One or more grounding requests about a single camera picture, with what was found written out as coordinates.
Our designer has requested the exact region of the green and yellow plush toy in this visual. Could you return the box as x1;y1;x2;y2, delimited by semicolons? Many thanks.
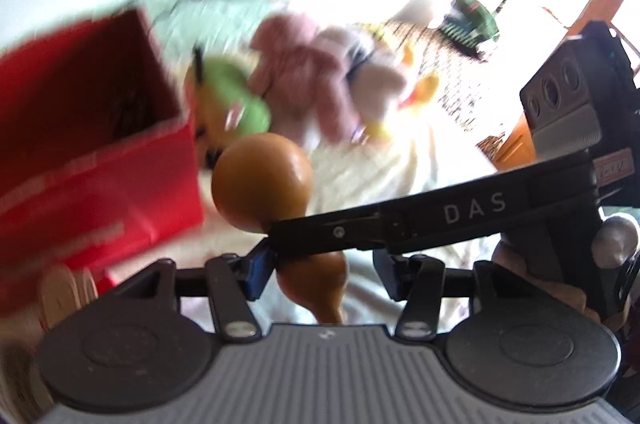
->
182;54;273;157

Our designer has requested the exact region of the red cardboard box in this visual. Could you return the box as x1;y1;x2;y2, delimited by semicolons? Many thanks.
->
0;8;203;316

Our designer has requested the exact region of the pink plush toy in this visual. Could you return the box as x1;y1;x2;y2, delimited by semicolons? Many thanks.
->
248;12;362;144

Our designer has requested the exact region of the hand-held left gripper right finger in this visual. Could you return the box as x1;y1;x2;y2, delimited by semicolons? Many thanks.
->
372;249;506;342

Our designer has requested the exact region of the brown gourd toy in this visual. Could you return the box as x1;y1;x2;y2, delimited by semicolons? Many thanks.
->
211;133;348;325

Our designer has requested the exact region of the white duck plush toy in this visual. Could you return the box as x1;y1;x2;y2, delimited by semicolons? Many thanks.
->
320;0;442;141

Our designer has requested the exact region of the beige wooden toy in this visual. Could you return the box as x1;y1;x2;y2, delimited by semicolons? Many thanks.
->
39;263;101;336

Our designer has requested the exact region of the dark patterned mat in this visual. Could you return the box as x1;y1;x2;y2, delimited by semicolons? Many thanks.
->
350;18;523;136

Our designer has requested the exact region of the orange wooden furniture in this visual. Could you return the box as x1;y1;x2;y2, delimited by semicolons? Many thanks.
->
492;111;540;173

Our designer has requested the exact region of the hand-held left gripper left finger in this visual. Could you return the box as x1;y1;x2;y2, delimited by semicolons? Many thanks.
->
100;244;278;346

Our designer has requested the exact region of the person's right hand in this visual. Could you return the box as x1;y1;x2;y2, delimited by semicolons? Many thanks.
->
492;241;603;324

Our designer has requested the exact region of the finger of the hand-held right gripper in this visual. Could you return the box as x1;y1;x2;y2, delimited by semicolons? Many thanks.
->
270;203;396;256

